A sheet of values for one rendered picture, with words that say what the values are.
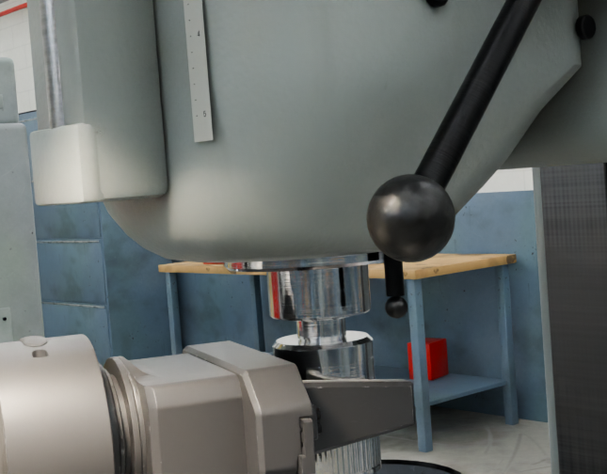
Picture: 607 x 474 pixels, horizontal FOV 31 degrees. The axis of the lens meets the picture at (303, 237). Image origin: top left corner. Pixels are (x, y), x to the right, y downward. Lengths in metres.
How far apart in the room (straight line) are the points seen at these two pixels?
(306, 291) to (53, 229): 7.85
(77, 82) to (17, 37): 9.80
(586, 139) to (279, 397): 0.19
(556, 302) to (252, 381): 0.47
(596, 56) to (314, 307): 0.17
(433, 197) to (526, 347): 5.51
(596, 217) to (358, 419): 0.40
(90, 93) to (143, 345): 7.51
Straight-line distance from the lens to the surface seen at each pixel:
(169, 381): 0.46
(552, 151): 0.55
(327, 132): 0.41
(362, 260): 0.47
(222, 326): 7.81
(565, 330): 0.88
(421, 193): 0.36
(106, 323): 7.79
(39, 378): 0.45
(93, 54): 0.43
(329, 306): 0.49
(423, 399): 5.32
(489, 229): 5.92
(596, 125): 0.53
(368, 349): 0.51
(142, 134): 0.43
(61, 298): 8.32
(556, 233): 0.88
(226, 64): 0.41
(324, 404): 0.48
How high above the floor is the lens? 1.34
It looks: 3 degrees down
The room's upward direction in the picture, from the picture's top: 4 degrees counter-clockwise
